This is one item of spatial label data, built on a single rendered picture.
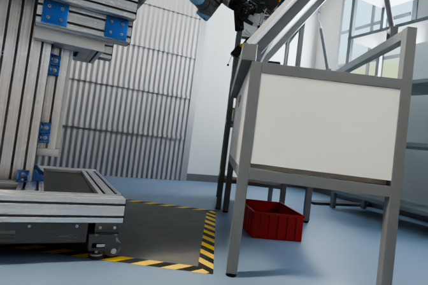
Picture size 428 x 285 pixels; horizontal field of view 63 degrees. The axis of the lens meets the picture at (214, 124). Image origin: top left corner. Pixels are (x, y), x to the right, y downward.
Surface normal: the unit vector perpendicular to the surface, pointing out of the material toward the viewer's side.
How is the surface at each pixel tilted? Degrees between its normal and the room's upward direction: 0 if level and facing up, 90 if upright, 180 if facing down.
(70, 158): 90
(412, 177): 90
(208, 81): 90
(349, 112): 90
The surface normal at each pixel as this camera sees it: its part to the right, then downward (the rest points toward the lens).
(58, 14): 0.44, 0.02
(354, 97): -0.01, -0.04
